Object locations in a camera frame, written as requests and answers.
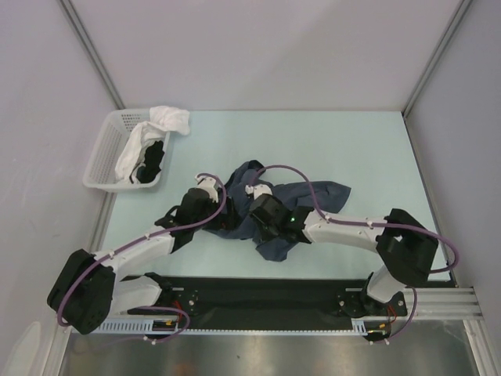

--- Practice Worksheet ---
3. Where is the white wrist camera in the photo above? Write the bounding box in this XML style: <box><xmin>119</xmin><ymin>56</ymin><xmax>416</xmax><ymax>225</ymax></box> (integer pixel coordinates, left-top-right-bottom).
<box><xmin>244</xmin><ymin>184</ymin><xmax>272</xmax><ymax>200</ymax></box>
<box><xmin>195</xmin><ymin>174</ymin><xmax>219</xmax><ymax>203</ymax></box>

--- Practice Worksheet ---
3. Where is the blue tank top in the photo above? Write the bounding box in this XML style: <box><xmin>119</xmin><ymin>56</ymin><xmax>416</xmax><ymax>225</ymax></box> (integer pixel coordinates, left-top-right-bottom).
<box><xmin>204</xmin><ymin>160</ymin><xmax>351</xmax><ymax>262</ymax></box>

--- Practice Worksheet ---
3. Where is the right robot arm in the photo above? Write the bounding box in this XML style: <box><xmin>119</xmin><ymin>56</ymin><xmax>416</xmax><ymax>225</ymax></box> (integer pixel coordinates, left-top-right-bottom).
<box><xmin>249</xmin><ymin>193</ymin><xmax>438</xmax><ymax>318</ymax></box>

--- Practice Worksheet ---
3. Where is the right aluminium frame post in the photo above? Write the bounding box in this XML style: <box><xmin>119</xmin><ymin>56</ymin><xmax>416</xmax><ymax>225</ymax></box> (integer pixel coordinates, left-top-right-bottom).
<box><xmin>402</xmin><ymin>0</ymin><xmax>474</xmax><ymax>120</ymax></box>

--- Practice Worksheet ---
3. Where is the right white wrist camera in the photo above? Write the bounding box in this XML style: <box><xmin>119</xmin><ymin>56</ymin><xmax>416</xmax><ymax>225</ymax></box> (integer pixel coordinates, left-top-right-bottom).
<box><xmin>244</xmin><ymin>184</ymin><xmax>272</xmax><ymax>200</ymax></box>

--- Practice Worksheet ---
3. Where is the slotted cable duct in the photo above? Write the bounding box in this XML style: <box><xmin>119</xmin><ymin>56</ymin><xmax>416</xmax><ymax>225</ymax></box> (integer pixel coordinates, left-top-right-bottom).
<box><xmin>93</xmin><ymin>318</ymin><xmax>376</xmax><ymax>337</ymax></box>

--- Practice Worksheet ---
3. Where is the black tank top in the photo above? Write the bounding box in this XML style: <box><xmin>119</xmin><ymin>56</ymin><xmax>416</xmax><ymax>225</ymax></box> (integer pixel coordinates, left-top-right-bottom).
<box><xmin>129</xmin><ymin>141</ymin><xmax>164</xmax><ymax>184</ymax></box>

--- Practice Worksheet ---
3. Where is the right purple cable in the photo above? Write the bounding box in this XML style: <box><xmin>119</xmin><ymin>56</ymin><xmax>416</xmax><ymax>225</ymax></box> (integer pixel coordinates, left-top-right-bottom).
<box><xmin>250</xmin><ymin>164</ymin><xmax>461</xmax><ymax>345</ymax></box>

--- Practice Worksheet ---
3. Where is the purple cable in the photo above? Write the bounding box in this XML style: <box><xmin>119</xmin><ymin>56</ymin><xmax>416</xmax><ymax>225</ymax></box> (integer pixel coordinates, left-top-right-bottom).
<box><xmin>250</xmin><ymin>164</ymin><xmax>461</xmax><ymax>345</ymax></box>
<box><xmin>56</xmin><ymin>172</ymin><xmax>228</xmax><ymax>345</ymax></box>

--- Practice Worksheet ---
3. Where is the left aluminium frame post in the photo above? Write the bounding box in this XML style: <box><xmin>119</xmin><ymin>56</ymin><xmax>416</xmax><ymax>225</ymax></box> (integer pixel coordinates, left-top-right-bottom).
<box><xmin>56</xmin><ymin>0</ymin><xmax>125</xmax><ymax>110</ymax></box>

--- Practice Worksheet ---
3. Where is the aluminium frame post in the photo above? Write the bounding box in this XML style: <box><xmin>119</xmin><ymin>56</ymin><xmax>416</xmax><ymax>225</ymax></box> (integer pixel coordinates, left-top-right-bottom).
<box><xmin>56</xmin><ymin>0</ymin><xmax>125</xmax><ymax>110</ymax></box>
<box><xmin>402</xmin><ymin>0</ymin><xmax>474</xmax><ymax>120</ymax></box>

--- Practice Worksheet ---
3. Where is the aluminium front rail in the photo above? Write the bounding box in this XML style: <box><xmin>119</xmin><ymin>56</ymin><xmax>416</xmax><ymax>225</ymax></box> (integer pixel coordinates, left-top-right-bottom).
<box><xmin>58</xmin><ymin>287</ymin><xmax>481</xmax><ymax>320</ymax></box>

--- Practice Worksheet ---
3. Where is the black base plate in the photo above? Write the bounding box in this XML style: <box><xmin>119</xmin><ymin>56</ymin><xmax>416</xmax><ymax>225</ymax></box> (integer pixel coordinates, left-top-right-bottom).
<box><xmin>150</xmin><ymin>277</ymin><xmax>408</xmax><ymax>332</ymax></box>

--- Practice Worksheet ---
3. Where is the white tank top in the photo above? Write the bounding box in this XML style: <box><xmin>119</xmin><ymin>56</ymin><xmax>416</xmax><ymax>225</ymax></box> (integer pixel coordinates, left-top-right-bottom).
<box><xmin>114</xmin><ymin>106</ymin><xmax>190</xmax><ymax>181</ymax></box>

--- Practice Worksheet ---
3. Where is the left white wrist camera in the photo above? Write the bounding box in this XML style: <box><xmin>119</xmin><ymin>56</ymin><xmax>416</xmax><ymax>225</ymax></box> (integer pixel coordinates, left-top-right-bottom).
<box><xmin>195</xmin><ymin>174</ymin><xmax>219</xmax><ymax>203</ymax></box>

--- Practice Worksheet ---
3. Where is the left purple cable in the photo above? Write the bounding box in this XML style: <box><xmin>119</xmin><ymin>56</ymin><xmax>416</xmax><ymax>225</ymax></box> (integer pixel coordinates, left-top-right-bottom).
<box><xmin>56</xmin><ymin>172</ymin><xmax>228</xmax><ymax>345</ymax></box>

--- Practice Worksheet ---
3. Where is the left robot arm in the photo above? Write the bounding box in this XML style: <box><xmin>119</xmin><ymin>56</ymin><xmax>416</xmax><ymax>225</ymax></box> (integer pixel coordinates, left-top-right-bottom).
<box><xmin>47</xmin><ymin>187</ymin><xmax>233</xmax><ymax>334</ymax></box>

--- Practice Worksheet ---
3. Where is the white plastic basket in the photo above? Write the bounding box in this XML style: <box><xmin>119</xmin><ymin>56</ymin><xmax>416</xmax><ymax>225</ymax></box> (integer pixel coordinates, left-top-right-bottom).
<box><xmin>82</xmin><ymin>108</ymin><xmax>170</xmax><ymax>193</ymax></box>

